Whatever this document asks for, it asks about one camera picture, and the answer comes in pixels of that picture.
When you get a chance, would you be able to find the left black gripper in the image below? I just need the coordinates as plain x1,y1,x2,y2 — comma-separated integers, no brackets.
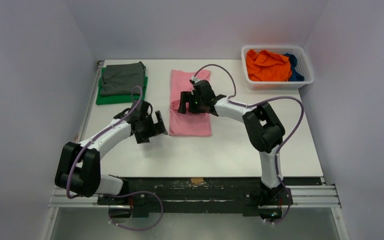
134,111,166,144

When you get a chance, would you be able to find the pink t shirt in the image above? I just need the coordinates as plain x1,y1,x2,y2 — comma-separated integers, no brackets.
168,69,212,137

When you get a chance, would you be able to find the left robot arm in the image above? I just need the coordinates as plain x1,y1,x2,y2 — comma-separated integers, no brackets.
54,100,168,205

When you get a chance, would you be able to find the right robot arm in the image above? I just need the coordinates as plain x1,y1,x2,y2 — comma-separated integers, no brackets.
177,80,286,204

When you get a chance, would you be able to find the folded green t shirt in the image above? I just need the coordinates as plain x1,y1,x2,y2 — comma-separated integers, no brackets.
95,67,140,106

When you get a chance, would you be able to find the folded grey t shirt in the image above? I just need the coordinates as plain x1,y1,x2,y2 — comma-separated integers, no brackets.
100,61,146,97

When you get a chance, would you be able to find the brown tape piece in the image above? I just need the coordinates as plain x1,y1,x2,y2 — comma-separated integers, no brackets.
190,177,205,185

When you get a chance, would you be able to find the orange t shirt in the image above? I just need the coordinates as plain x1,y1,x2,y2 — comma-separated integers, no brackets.
245,49,292,82

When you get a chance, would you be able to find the blue t shirt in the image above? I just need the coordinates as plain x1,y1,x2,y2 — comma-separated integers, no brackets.
284,53,305,82

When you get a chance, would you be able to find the white plastic basket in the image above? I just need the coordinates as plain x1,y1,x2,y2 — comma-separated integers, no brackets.
241,45,314,90

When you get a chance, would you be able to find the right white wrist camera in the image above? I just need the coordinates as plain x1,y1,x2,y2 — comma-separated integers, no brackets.
189,76,201,85

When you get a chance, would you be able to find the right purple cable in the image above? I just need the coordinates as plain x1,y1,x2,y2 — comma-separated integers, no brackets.
193,63,306,226

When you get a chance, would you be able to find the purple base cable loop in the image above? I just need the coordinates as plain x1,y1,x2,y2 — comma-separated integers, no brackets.
108,190,164,232

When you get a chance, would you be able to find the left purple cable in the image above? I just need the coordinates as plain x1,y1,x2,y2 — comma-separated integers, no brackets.
66,85,144,200

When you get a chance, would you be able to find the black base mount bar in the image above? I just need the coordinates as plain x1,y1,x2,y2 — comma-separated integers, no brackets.
97,177,293,220

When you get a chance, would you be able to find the aluminium frame rail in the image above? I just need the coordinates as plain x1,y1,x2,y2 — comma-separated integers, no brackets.
50,59,349,240

